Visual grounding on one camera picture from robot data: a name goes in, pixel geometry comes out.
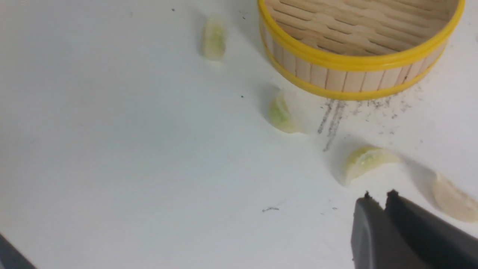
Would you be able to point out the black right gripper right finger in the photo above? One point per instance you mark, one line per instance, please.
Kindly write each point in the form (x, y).
(437, 242)

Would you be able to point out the bamboo steamer tray yellow rim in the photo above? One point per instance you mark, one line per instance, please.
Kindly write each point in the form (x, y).
(356, 50)

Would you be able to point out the pale beige dumpling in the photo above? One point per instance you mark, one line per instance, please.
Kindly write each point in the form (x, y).
(453, 201)

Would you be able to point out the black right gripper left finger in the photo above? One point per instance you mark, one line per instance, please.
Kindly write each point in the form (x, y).
(375, 241)

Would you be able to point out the green dumpling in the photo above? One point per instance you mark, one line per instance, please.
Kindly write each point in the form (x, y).
(366, 159)
(280, 116)
(214, 35)

